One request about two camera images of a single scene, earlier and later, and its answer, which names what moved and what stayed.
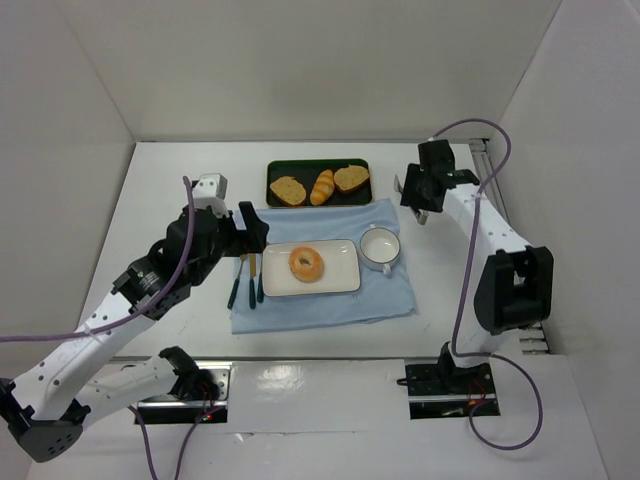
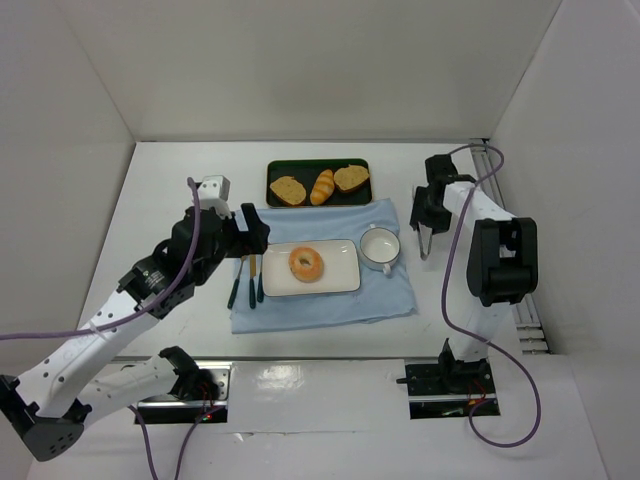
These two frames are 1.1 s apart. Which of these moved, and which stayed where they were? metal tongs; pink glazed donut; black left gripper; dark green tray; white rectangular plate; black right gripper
Moved: metal tongs; black right gripper
Stayed: black left gripper; dark green tray; pink glazed donut; white rectangular plate
